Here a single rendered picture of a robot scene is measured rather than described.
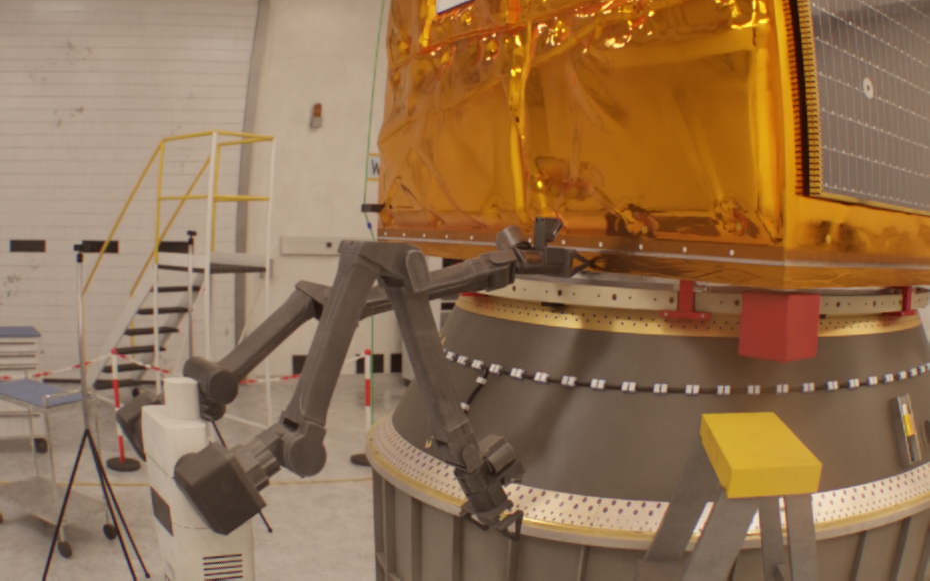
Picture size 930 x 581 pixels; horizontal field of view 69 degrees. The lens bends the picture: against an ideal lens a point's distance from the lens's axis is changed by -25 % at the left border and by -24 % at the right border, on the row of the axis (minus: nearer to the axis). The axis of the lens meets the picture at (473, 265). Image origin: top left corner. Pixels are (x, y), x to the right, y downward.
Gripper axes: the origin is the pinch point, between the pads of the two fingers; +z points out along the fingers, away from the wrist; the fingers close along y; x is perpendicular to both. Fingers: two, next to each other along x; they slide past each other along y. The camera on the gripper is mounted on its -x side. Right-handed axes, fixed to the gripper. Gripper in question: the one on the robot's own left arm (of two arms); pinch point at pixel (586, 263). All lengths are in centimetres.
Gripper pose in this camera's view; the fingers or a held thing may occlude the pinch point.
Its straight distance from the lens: 213.8
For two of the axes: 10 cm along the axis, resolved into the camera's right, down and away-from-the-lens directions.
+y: -5.0, -0.5, 8.7
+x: -0.3, 10.0, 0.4
